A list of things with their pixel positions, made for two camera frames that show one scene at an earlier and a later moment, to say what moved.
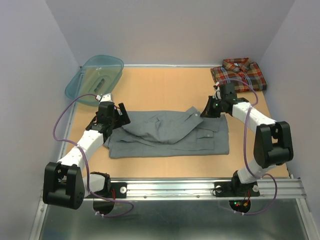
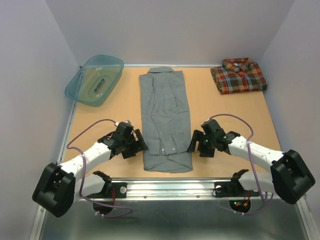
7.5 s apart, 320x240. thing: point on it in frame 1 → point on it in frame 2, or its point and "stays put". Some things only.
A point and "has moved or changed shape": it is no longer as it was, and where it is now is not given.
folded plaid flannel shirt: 247,76 stays put
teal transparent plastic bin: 98,76 stays put
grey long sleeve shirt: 170,133 has moved or changed shape
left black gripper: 122,120 → 136,148
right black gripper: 206,112 → 197,136
